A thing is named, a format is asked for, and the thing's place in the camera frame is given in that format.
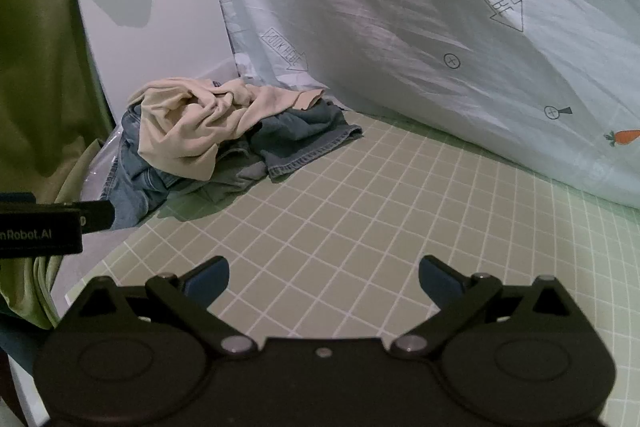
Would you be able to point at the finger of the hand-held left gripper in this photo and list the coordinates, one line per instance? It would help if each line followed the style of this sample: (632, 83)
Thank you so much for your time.
(95, 216)

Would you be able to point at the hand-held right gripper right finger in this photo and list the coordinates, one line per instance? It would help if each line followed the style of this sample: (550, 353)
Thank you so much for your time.
(440, 282)

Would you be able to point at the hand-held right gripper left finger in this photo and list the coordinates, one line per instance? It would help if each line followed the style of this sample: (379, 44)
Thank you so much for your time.
(210, 279)

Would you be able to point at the beige pants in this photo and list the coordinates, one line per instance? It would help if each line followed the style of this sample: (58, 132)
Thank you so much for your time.
(190, 132)

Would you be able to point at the grey cloth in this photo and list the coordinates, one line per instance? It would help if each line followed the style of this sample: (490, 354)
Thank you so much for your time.
(237, 174)

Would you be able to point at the green curtain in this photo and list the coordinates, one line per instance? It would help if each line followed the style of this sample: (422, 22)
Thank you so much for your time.
(35, 82)

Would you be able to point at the blue jeans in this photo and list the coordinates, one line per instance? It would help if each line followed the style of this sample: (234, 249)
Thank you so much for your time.
(300, 132)

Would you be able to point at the white headboard panel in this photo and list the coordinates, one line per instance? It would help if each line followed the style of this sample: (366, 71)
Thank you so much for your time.
(150, 7)

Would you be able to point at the carrot printed light blue quilt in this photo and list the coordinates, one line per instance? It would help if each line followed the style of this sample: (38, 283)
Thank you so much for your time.
(400, 32)

